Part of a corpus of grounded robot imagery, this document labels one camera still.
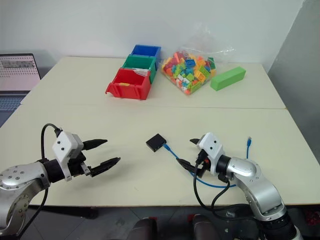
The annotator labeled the blue Ethernet cable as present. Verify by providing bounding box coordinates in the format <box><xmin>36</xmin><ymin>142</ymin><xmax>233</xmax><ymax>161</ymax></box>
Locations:
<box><xmin>163</xmin><ymin>136</ymin><xmax>253</xmax><ymax>189</ymax></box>

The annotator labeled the small black box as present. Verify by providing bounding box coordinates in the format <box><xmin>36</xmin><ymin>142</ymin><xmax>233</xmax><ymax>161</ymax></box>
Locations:
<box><xmin>145</xmin><ymin>133</ymin><xmax>169</xmax><ymax>153</ymax></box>

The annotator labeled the dark rounded shape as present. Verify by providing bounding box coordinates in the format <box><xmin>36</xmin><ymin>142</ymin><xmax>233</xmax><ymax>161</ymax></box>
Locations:
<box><xmin>130</xmin><ymin>217</ymin><xmax>159</xmax><ymax>240</ymax></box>
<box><xmin>191</xmin><ymin>213</ymin><xmax>222</xmax><ymax>240</ymax></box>

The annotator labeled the long green block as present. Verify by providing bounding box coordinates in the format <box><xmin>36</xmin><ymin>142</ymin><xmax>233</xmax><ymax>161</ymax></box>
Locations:
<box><xmin>209</xmin><ymin>66</ymin><xmax>247</xmax><ymax>92</ymax></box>

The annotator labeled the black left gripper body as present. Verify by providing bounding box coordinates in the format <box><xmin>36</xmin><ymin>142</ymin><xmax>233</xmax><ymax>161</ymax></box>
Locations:
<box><xmin>67</xmin><ymin>150</ymin><xmax>92</xmax><ymax>179</ymax></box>

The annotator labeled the white paper slip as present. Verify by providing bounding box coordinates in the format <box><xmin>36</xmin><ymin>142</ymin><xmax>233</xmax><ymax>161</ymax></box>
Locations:
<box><xmin>134</xmin><ymin>68</ymin><xmax>151</xmax><ymax>79</ymax></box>

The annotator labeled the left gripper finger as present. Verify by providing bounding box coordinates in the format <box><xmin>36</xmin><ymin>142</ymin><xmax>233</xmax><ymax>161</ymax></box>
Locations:
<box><xmin>82</xmin><ymin>138</ymin><xmax>109</xmax><ymax>152</ymax></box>
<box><xmin>90</xmin><ymin>157</ymin><xmax>122</xmax><ymax>178</ymax></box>

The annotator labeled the blue plastic bin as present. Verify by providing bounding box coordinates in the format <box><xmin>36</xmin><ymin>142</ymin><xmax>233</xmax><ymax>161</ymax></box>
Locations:
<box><xmin>130</xmin><ymin>44</ymin><xmax>162</xmax><ymax>61</ymax></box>

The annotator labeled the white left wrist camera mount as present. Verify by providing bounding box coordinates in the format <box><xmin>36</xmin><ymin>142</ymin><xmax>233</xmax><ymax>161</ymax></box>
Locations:
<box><xmin>51</xmin><ymin>130</ymin><xmax>84</xmax><ymax>182</ymax></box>

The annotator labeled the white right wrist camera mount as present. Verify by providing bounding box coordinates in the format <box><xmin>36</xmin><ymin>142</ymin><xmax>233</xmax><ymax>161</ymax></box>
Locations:
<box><xmin>198</xmin><ymin>132</ymin><xmax>226</xmax><ymax>176</ymax></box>

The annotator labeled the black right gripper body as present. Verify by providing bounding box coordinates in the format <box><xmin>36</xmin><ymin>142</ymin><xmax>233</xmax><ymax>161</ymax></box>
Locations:
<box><xmin>194</xmin><ymin>147</ymin><xmax>212</xmax><ymax>178</ymax></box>

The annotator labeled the bag of colourful toy bricks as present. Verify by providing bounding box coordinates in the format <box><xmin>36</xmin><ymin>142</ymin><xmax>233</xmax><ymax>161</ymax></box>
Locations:
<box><xmin>159</xmin><ymin>37</ymin><xmax>236</xmax><ymax>96</ymax></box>

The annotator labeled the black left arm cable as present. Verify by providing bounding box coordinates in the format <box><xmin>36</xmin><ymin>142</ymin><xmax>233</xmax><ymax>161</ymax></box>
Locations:
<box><xmin>27</xmin><ymin>122</ymin><xmax>63</xmax><ymax>233</ymax></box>

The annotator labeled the red plastic bin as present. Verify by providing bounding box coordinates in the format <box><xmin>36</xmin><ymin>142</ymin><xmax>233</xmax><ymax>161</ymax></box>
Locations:
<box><xmin>104</xmin><ymin>68</ymin><xmax>153</xmax><ymax>101</ymax></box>

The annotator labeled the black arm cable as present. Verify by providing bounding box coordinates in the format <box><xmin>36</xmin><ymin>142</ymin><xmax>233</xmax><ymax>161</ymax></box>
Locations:
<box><xmin>27</xmin><ymin>122</ymin><xmax>63</xmax><ymax>233</ymax></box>
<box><xmin>192</xmin><ymin>149</ymin><xmax>266</xmax><ymax>227</ymax></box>

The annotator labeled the open laptop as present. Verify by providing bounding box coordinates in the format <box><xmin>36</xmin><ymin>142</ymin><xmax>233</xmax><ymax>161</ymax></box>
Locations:
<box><xmin>0</xmin><ymin>52</ymin><xmax>42</xmax><ymax>129</ymax></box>

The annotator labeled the green plastic bin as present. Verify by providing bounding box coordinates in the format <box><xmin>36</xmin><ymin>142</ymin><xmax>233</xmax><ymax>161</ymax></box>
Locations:
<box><xmin>121</xmin><ymin>54</ymin><xmax>159</xmax><ymax>84</ymax></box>

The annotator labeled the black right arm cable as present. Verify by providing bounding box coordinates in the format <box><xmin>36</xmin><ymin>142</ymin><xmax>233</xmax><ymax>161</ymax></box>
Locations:
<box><xmin>192</xmin><ymin>149</ymin><xmax>266</xmax><ymax>227</ymax></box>

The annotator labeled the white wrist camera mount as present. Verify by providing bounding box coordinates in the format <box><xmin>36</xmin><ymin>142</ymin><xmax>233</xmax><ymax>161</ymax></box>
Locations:
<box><xmin>51</xmin><ymin>130</ymin><xmax>84</xmax><ymax>182</ymax></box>
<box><xmin>198</xmin><ymin>132</ymin><xmax>226</xmax><ymax>176</ymax></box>

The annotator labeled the red object under table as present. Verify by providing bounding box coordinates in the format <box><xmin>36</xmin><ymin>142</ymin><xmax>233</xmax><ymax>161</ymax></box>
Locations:
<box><xmin>305</xmin><ymin>210</ymin><xmax>320</xmax><ymax>226</ymax></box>

